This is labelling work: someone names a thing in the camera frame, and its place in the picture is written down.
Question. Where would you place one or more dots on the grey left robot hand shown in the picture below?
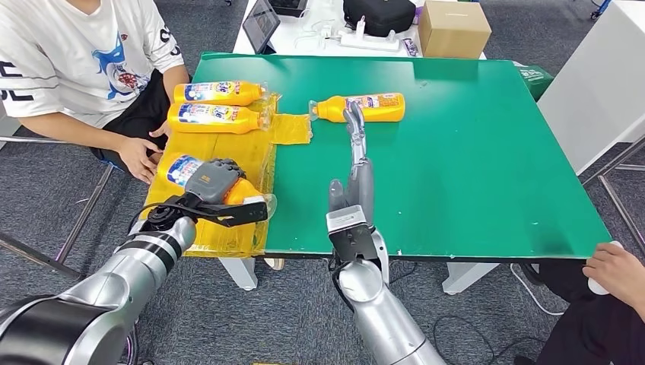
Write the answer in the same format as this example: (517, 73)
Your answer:
(214, 181)

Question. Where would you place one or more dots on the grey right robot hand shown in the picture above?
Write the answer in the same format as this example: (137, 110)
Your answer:
(363, 186)

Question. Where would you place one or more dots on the orange detergent bottle clear cap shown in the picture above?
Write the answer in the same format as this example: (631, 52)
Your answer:
(252, 93)
(174, 171)
(252, 121)
(327, 108)

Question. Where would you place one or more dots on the white handheld controller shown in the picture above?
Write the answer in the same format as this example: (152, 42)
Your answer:
(597, 287)

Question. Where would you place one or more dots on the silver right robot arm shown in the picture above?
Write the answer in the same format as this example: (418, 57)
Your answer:
(383, 317)

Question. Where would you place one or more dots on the yellow taped cardboard board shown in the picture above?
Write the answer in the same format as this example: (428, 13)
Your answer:
(242, 151)

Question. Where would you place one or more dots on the white table leg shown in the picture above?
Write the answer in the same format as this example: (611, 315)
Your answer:
(242, 276)
(467, 277)

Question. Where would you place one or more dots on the white power strip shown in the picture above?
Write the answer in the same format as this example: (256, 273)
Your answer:
(369, 43)

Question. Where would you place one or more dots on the small purple packet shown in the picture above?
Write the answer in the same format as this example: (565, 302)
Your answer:
(410, 47)

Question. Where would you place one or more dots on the black tablet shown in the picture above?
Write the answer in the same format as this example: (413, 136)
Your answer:
(259, 24)

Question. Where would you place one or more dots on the black zip bag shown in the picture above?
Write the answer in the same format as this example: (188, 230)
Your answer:
(378, 14)

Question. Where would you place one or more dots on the brown cardboard box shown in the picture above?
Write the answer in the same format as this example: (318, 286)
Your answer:
(453, 30)

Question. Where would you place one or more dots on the white desk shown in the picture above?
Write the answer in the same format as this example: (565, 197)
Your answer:
(331, 8)

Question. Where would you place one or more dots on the person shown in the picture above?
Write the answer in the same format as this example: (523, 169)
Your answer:
(75, 55)
(615, 274)

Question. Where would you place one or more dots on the black case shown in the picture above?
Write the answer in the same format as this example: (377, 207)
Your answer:
(287, 6)

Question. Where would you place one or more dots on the green bin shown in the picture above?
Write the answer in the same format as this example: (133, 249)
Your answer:
(533, 78)

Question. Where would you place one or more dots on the white side table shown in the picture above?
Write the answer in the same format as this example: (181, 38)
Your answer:
(599, 83)

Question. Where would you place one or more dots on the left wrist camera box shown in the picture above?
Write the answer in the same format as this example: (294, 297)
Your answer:
(242, 214)

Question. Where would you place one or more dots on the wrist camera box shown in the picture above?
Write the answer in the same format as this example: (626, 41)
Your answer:
(347, 237)
(242, 214)

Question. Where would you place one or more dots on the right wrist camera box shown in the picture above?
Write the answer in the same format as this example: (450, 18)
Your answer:
(347, 237)

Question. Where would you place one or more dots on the metal chair frame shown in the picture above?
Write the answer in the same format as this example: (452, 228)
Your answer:
(30, 139)

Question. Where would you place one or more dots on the metal table frame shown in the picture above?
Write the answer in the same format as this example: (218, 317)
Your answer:
(603, 183)

